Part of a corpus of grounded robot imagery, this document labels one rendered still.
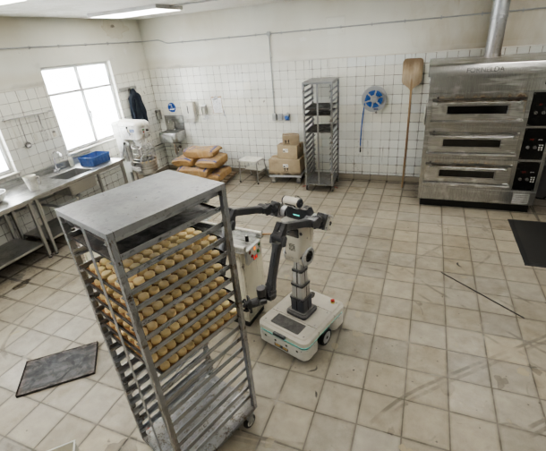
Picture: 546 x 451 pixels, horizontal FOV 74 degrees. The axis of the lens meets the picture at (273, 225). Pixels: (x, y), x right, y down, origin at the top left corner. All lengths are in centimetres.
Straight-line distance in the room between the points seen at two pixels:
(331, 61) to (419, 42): 137
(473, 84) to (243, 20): 393
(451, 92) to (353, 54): 186
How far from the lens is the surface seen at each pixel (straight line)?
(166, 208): 167
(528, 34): 670
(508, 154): 587
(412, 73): 657
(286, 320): 328
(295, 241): 286
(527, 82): 573
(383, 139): 683
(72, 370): 384
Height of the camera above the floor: 244
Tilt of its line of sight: 27 degrees down
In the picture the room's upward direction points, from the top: 5 degrees counter-clockwise
